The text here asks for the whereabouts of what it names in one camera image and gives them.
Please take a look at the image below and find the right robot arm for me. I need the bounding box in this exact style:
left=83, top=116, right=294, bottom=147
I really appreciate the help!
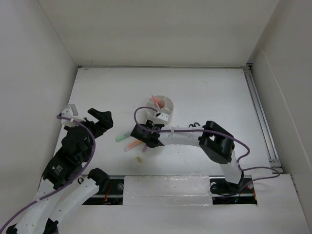
left=131, top=120, right=244, bottom=192

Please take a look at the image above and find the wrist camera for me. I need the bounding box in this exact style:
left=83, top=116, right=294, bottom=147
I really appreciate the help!
left=60, top=104, right=78, bottom=127
left=155, top=112, right=170, bottom=125

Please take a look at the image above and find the green highlighter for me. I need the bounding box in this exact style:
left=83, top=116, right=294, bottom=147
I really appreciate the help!
left=115, top=131, right=131, bottom=142

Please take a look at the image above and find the clear tape sheet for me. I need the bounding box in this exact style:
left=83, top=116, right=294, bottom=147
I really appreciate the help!
left=123, top=175, right=213, bottom=206

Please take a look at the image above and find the orange yellow highlighter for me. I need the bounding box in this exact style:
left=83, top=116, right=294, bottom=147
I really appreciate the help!
left=124, top=140, right=143, bottom=152

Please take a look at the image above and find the red pink pen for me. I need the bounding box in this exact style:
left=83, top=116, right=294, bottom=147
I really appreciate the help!
left=151, top=94, right=161, bottom=109

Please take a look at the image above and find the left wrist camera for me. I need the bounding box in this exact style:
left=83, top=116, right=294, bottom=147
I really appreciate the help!
left=60, top=104, right=78, bottom=127

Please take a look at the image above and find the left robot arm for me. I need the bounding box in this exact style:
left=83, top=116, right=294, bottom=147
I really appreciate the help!
left=0, top=104, right=114, bottom=234

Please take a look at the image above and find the white round divided organizer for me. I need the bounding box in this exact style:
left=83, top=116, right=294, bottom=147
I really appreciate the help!
left=146, top=95, right=174, bottom=124

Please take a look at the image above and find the aluminium rail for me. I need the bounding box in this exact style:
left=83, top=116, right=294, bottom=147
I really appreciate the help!
left=243, top=63, right=284, bottom=174

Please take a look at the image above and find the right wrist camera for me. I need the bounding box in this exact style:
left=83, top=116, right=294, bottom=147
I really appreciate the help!
left=155, top=112, right=170, bottom=125

